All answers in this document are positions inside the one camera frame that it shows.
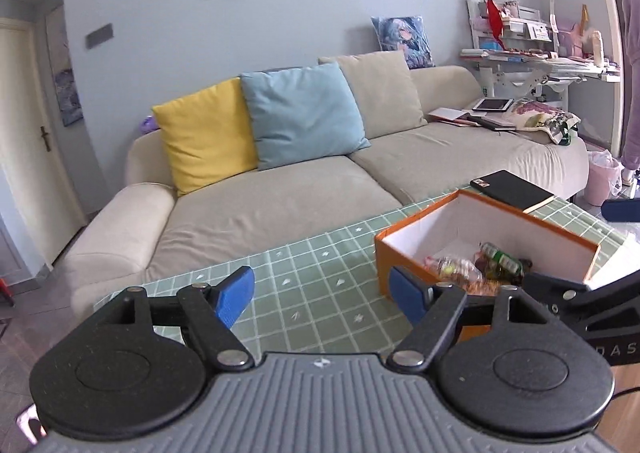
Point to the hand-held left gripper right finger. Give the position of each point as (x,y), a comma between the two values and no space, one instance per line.
(410,295)

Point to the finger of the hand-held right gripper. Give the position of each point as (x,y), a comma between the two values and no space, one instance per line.
(550,290)
(622,210)

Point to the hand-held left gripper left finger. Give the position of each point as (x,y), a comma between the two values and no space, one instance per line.
(232,298)

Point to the orange cardboard box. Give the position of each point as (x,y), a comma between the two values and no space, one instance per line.
(400,258)

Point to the pink trash bin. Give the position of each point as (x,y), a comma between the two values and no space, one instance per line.
(602,180)

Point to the clear dark red snack packet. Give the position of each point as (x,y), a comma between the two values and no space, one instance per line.
(452,269)

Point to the green wrapped sausage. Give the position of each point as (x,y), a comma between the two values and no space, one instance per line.
(502,259)

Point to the green checked tablecloth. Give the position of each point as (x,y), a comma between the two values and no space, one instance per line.
(310,283)

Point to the beige sofa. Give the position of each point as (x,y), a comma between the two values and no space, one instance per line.
(275,213)

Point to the black notebook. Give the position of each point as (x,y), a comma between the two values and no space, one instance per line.
(510,188)

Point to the floral cushion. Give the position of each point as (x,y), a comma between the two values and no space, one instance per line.
(542,120)

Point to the stack of books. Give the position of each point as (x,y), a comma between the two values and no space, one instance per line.
(492,122)

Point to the yellow pillow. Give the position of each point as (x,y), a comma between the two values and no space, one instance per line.
(205,138)

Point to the white study desk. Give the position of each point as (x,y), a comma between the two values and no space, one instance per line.
(540,68)

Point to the white tablet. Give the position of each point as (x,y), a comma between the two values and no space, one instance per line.
(492,104)

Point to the pink notebook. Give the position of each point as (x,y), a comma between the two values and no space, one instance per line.
(447,115)

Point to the purple plush toy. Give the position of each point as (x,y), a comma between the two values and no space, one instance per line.
(150,124)

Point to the light blue pillow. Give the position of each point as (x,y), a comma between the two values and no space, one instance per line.
(305,115)

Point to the beige pillow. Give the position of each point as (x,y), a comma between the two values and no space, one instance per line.
(385,93)

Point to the red plastic stool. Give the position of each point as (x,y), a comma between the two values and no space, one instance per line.
(5,292)

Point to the red hanging ornament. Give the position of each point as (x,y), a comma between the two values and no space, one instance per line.
(495,20)

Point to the smartphone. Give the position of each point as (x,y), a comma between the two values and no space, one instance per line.
(30,420)

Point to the cream door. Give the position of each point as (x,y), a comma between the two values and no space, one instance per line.
(30,158)

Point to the printed figure pillow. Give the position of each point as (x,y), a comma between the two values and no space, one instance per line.
(405,40)

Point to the blue wall poster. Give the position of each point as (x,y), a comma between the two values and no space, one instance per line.
(65,68)

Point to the grey switch panel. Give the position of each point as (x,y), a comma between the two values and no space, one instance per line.
(99,36)

